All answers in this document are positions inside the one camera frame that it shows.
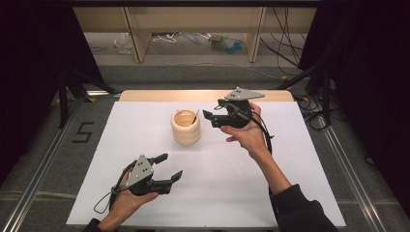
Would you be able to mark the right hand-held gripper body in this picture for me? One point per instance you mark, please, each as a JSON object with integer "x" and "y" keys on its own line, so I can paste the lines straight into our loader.
{"x": 237, "y": 112}

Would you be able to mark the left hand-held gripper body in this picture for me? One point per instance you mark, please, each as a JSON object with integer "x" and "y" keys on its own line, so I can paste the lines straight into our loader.
{"x": 141, "y": 172}

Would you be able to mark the thin black makeup brush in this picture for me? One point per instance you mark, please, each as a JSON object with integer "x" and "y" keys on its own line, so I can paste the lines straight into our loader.
{"x": 195, "y": 117}

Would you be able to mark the cream ribbed holder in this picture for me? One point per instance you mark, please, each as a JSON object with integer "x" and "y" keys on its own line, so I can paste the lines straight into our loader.
{"x": 186, "y": 133}

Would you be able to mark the person's right hand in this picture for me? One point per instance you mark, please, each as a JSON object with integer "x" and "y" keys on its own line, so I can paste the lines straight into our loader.
{"x": 253, "y": 137}

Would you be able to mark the person's left hand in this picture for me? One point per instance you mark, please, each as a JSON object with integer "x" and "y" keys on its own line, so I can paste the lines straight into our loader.
{"x": 127, "y": 203}

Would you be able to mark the wooden table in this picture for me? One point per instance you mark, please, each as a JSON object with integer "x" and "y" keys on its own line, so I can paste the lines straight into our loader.
{"x": 180, "y": 95}

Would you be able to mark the white table cover sheet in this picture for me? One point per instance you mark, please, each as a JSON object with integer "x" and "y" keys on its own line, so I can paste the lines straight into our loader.
{"x": 212, "y": 180}

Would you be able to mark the bag of colourful items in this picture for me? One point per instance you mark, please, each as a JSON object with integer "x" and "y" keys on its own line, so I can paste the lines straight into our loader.
{"x": 227, "y": 44}

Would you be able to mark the black tape floor mark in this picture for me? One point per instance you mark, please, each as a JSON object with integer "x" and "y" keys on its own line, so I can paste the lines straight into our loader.
{"x": 83, "y": 132}

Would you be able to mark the black metal stand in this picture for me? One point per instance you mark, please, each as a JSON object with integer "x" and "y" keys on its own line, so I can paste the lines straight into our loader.
{"x": 325, "y": 96}
{"x": 63, "y": 103}

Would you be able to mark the wooden shelf unit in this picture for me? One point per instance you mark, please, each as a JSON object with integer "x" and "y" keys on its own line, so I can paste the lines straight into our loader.
{"x": 193, "y": 17}

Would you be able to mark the clear plastic bag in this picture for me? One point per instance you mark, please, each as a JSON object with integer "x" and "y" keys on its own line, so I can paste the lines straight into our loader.
{"x": 124, "y": 43}

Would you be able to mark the dark curtain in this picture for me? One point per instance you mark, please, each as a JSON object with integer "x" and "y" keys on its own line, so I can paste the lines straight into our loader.
{"x": 29, "y": 64}
{"x": 370, "y": 80}

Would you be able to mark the aluminium floor rail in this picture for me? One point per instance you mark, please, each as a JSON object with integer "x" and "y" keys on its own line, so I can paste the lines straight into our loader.
{"x": 351, "y": 180}
{"x": 38, "y": 180}

